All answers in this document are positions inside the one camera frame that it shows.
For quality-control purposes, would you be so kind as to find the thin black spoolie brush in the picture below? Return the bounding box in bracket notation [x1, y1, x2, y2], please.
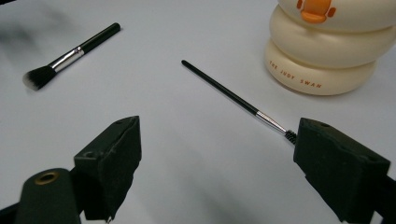
[180, 59, 298, 147]

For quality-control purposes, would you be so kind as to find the cream duck-shaped brush holder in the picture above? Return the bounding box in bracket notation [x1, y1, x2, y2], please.
[263, 0, 396, 96]

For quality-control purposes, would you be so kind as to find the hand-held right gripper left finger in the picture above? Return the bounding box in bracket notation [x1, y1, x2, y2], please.
[73, 115, 143, 224]

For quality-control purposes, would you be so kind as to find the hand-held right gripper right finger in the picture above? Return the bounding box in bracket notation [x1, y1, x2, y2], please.
[292, 117, 391, 224]

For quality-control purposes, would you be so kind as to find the black fluffy makeup brush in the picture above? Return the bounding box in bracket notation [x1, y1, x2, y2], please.
[21, 21, 121, 91]

